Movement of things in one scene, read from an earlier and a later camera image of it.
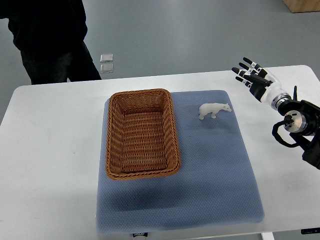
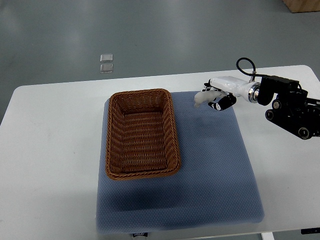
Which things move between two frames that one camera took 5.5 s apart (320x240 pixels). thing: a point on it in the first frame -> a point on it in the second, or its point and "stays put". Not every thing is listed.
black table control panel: x=311 y=230 stays put
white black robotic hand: x=262 y=84 -> x=234 y=87
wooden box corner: x=302 y=6 stays put
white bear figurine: x=213 y=108 -> x=207 y=96
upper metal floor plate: x=106 y=58 stays put
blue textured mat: x=218 y=184 stays put
